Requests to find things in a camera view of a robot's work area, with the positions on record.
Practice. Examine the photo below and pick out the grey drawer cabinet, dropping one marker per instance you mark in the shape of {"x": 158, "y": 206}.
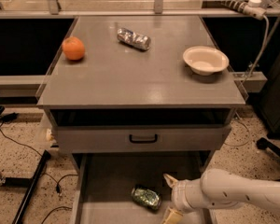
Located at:
{"x": 117, "y": 86}

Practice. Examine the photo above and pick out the black chair leg with caster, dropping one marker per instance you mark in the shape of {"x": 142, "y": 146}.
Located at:
{"x": 263, "y": 144}

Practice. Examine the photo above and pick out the black floor stand bar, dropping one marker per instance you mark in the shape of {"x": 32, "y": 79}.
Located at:
{"x": 29, "y": 184}

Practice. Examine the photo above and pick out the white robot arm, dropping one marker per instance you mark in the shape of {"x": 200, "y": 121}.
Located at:
{"x": 218, "y": 189}

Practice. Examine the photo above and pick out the open grey middle drawer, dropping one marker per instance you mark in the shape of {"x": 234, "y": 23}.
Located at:
{"x": 106, "y": 181}

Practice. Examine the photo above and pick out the white paper bowl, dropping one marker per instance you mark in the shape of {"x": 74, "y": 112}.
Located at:
{"x": 205, "y": 61}

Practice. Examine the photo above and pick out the black drawer handle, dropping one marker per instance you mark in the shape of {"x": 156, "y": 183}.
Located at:
{"x": 143, "y": 139}

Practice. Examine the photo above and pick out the orange fruit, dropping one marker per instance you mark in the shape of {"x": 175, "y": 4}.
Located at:
{"x": 73, "y": 48}

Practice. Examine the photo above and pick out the crushed silver can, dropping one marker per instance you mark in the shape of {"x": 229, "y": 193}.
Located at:
{"x": 133, "y": 39}

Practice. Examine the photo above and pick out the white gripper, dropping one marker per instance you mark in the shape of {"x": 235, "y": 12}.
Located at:
{"x": 178, "y": 195}

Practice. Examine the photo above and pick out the white coiled hose fixture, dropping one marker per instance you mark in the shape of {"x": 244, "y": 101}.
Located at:
{"x": 250, "y": 8}

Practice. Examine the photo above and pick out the grey top drawer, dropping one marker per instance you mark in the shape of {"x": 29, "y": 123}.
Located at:
{"x": 87, "y": 140}

